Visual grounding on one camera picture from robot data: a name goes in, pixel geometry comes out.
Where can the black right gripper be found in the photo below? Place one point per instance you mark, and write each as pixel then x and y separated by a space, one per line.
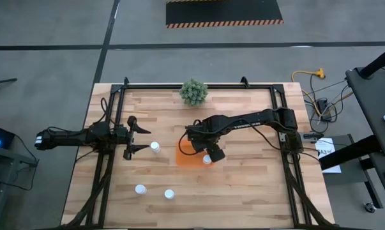
pixel 200 139

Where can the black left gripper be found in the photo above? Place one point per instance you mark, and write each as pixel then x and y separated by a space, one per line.
pixel 122 135

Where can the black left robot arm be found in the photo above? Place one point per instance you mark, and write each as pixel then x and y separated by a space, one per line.
pixel 71 138

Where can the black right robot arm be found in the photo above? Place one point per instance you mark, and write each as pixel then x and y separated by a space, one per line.
pixel 249 119

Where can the orange translucent plastic basket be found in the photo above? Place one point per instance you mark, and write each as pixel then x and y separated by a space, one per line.
pixel 185 160

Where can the small green artificial plant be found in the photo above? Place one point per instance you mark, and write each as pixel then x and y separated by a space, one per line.
pixel 193 92

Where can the white paper sheet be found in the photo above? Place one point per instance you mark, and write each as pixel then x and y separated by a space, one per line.
pixel 326 143

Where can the black power strip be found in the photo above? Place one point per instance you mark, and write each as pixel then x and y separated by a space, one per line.
pixel 323 108

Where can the black hazard striped floor mat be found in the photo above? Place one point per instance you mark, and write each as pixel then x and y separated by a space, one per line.
pixel 224 11

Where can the black computer with blue light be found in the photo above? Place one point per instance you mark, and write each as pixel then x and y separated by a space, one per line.
pixel 4 134

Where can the black tripod leg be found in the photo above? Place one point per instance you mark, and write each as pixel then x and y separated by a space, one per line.
pixel 2 81

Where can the black stand beam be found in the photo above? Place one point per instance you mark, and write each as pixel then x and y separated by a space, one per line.
pixel 348 153

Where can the black desk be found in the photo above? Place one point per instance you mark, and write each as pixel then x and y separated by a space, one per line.
pixel 371 102

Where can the black caster wheel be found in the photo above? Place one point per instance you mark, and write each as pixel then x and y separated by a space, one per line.
pixel 369 207

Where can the black diagonal pole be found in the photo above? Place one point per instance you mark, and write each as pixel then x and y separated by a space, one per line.
pixel 379 60

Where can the black metal table frame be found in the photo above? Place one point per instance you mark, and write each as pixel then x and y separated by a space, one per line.
pixel 198 86

